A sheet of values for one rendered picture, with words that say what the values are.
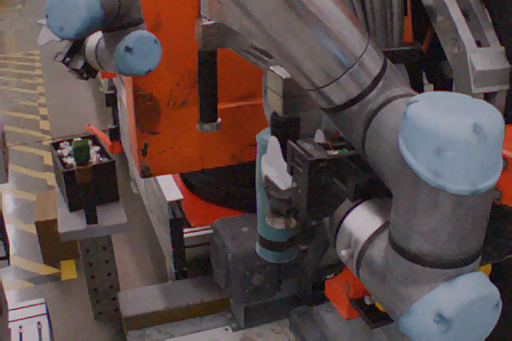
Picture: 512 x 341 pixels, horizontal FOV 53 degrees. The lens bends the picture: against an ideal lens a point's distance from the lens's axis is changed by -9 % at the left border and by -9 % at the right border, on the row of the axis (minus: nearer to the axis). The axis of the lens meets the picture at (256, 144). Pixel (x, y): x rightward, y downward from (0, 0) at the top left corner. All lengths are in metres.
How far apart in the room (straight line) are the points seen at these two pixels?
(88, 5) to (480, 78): 0.51
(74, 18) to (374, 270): 0.51
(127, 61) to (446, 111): 0.60
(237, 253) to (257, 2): 0.92
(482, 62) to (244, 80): 0.78
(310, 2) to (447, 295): 0.24
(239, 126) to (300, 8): 0.96
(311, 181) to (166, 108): 0.78
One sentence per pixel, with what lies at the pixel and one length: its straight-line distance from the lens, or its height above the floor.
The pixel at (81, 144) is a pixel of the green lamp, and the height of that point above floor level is 0.66.
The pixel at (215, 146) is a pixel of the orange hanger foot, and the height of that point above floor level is 0.58.
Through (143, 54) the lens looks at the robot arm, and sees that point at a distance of 0.89.
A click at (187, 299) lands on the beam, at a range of 1.57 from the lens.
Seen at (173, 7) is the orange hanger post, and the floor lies 0.93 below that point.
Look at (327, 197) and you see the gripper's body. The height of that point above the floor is 0.86.
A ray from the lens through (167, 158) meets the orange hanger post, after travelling 1.33.
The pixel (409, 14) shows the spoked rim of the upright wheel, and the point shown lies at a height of 0.97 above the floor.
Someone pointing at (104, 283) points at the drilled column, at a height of 0.13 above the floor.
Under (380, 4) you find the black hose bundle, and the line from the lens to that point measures 0.67.
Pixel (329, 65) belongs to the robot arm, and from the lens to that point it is 0.44.
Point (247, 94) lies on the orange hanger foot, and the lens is 1.36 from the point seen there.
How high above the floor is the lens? 1.13
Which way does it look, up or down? 24 degrees down
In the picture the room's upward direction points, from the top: straight up
